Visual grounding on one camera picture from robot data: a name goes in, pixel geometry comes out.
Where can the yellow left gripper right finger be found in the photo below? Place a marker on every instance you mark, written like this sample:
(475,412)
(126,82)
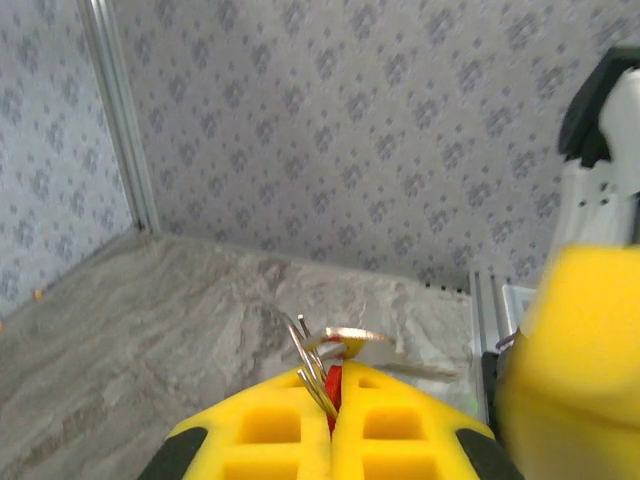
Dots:
(440,450)

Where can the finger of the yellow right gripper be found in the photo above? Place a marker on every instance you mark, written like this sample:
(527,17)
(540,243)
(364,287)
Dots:
(580,350)

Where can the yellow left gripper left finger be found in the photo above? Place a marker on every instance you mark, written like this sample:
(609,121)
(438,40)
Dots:
(220,452)

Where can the red key tag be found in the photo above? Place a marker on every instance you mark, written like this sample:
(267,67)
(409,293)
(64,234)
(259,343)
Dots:
(334,387)

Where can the silver metal key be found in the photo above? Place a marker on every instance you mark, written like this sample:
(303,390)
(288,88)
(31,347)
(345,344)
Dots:
(350,334)

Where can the aluminium mounting rail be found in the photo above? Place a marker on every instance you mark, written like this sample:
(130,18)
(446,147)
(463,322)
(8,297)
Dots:
(482,325)

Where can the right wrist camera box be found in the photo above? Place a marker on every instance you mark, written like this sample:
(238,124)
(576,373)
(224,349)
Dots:
(620,125)

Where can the aluminium frame post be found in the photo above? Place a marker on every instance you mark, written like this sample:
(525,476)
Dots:
(122,125)

